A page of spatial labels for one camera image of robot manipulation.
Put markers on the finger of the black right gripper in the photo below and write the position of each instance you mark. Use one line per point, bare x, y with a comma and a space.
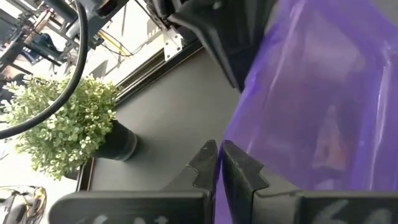
230, 46

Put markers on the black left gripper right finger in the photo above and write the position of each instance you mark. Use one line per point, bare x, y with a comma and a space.
248, 199

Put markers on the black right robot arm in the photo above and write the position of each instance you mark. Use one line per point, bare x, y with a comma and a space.
102, 9

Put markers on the white metal corner bracket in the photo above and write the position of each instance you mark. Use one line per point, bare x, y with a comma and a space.
173, 43

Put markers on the purple translucent pouch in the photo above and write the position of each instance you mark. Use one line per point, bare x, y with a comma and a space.
311, 77

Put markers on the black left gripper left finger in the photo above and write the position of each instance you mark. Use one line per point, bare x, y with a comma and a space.
140, 207

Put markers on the potted green artificial plant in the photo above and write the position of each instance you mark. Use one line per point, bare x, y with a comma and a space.
62, 124

